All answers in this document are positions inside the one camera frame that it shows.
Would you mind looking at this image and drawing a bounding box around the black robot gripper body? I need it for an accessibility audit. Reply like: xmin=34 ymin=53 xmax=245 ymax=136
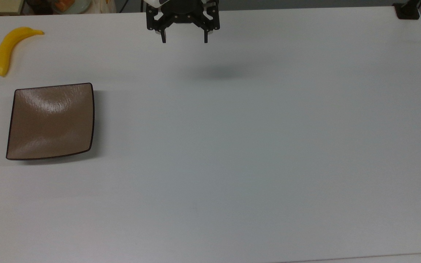
xmin=146 ymin=0 xmax=220 ymax=33

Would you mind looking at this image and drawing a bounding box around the yellow banana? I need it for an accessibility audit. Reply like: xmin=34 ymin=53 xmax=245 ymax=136
xmin=0 ymin=27 xmax=45 ymax=77

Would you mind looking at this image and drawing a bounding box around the brown square ceramic plate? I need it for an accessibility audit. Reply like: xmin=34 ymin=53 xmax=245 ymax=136
xmin=6 ymin=83 xmax=95 ymax=161

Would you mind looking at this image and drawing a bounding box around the white plastic bag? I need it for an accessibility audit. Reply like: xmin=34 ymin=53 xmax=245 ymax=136
xmin=93 ymin=0 xmax=117 ymax=14

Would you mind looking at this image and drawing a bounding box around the bowl with orange food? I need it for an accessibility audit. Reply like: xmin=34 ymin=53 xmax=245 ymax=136
xmin=53 ymin=0 xmax=91 ymax=15

